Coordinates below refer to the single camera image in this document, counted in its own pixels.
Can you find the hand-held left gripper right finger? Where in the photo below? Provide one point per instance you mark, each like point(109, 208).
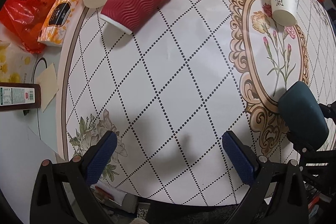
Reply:
point(238, 158)

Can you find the white and red packet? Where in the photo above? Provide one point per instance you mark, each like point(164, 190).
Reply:
point(110, 195)

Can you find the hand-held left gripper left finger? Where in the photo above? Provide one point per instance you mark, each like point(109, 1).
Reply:
point(103, 154)

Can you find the black white patterned box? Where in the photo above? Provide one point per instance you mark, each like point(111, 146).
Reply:
point(143, 213)

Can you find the red plastic bag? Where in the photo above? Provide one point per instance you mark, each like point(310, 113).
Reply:
point(23, 8)

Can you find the yellow printed paper bag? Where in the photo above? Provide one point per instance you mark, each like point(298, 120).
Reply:
point(13, 64)

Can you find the beige paper sheet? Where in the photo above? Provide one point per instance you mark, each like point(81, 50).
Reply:
point(48, 85)

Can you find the white paper cup black print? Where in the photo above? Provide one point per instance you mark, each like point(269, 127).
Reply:
point(283, 1)

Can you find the orange tissue pack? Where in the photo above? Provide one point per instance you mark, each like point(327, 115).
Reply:
point(57, 22)

